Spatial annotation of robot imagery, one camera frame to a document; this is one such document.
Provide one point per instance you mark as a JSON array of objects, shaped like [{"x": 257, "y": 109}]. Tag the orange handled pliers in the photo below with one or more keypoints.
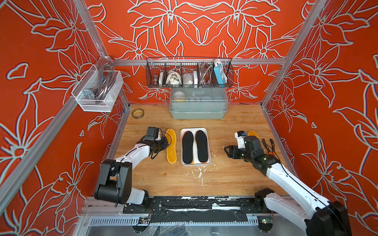
[{"x": 270, "y": 148}]

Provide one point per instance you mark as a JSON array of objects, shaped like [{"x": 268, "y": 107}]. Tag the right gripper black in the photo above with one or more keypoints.
[{"x": 233, "y": 149}]

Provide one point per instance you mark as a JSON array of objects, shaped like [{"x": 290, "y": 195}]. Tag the black insole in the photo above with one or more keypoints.
[
  {"x": 202, "y": 146},
  {"x": 187, "y": 147}
]

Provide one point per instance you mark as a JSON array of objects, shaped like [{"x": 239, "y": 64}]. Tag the white storage tray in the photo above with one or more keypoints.
[{"x": 197, "y": 162}]

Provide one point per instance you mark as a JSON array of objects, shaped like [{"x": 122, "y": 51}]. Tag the black wire wall basket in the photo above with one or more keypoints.
[{"x": 196, "y": 72}]

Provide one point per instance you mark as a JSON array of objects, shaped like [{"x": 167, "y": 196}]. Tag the white cloth in basket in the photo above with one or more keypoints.
[{"x": 173, "y": 78}]

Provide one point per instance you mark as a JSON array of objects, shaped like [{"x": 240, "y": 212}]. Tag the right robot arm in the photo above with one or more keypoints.
[{"x": 313, "y": 213}]

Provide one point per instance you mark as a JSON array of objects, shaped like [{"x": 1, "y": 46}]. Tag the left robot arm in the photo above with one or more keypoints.
[{"x": 114, "y": 183}]

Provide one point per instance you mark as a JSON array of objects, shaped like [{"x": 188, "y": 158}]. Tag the tape roll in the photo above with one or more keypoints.
[{"x": 138, "y": 113}]

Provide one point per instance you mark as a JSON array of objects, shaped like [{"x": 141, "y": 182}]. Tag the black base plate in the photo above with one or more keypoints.
[{"x": 160, "y": 204}]

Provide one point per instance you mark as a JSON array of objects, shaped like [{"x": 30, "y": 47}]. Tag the blue box in basket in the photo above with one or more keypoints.
[{"x": 219, "y": 72}]

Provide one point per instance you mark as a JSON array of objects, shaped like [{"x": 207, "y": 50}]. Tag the grey lidded storage bin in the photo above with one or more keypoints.
[{"x": 198, "y": 103}]

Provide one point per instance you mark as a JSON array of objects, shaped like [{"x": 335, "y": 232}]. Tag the clear plastic wall basket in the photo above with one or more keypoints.
[{"x": 98, "y": 91}]

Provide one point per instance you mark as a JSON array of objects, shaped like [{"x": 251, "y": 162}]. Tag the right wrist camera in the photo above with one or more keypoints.
[{"x": 240, "y": 136}]

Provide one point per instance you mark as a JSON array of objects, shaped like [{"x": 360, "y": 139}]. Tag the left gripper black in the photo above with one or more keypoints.
[{"x": 164, "y": 142}]

